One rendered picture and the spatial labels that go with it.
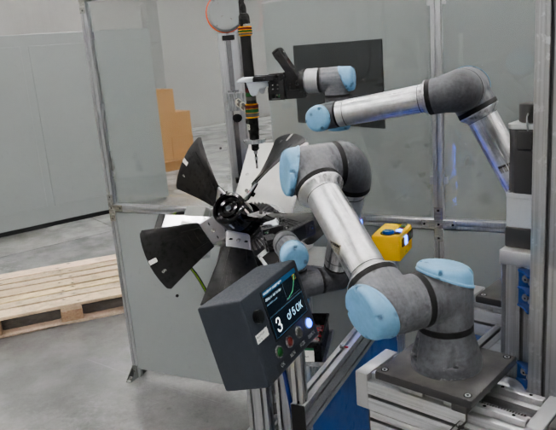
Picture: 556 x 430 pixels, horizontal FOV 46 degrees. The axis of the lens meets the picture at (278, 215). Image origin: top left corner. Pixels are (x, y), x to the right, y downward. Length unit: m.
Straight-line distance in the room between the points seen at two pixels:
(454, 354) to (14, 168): 6.35
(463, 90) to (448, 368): 0.75
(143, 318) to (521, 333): 2.41
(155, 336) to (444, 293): 2.47
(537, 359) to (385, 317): 0.40
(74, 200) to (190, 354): 4.33
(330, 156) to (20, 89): 6.00
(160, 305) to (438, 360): 2.30
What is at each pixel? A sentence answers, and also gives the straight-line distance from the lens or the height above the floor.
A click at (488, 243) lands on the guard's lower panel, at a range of 2.71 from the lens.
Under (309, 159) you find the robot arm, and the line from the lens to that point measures 1.53.
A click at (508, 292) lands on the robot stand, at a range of 1.57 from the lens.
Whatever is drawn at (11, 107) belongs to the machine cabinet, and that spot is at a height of 1.34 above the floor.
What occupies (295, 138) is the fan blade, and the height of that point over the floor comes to 1.42.
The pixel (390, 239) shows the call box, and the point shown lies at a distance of 2.26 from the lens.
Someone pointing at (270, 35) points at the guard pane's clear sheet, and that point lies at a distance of 2.87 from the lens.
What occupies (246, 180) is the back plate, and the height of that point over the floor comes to 1.23.
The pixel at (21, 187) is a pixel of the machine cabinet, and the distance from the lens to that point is 7.41.
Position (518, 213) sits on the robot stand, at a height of 1.33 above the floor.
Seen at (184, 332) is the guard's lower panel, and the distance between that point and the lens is 3.49.
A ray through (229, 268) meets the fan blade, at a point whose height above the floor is 1.05.
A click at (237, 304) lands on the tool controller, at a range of 1.29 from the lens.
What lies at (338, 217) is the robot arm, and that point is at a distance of 1.43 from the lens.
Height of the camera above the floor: 1.73
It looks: 15 degrees down
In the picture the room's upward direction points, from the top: 5 degrees counter-clockwise
